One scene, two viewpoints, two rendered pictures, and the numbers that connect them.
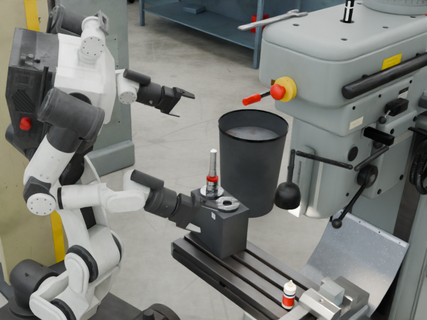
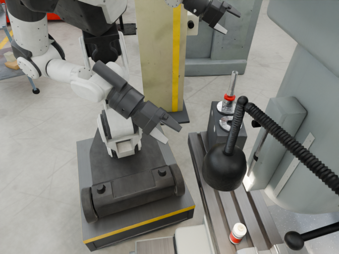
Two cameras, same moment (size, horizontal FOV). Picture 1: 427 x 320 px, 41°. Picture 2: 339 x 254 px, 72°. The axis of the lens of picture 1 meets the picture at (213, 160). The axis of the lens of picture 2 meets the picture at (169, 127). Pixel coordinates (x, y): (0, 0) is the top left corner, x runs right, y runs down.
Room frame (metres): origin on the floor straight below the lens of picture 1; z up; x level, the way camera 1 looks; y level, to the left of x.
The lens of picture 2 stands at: (1.10, -0.28, 1.77)
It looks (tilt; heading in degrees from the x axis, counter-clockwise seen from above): 45 degrees down; 38
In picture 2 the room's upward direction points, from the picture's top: straight up
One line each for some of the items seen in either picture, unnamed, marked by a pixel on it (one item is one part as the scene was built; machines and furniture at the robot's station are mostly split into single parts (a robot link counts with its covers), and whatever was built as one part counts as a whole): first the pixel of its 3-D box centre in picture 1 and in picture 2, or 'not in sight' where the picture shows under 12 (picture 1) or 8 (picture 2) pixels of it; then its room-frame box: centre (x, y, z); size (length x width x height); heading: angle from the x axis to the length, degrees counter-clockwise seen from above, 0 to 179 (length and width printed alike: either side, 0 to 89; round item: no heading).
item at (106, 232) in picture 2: not in sight; (132, 184); (1.67, 0.53, 0.20); 0.78 x 0.68 x 0.40; 56
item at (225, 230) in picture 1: (218, 218); (224, 131); (1.82, -0.03, 1.01); 0.22 x 0.12 x 0.20; 36
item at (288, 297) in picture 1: (289, 293); (238, 232); (1.48, -0.27, 0.97); 0.04 x 0.04 x 0.11
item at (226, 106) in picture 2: (212, 185); (228, 102); (1.86, 0.00, 1.14); 0.05 x 0.05 x 0.05
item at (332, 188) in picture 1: (326, 161); (334, 135); (1.49, -0.33, 1.47); 0.21 x 0.19 x 0.32; 45
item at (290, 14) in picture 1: (272, 20); not in sight; (1.45, -0.14, 1.89); 0.24 x 0.04 x 0.01; 137
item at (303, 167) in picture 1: (301, 181); (267, 150); (1.41, -0.25, 1.45); 0.04 x 0.04 x 0.21; 45
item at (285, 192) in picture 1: (288, 193); (225, 162); (1.34, -0.21, 1.45); 0.07 x 0.07 x 0.06
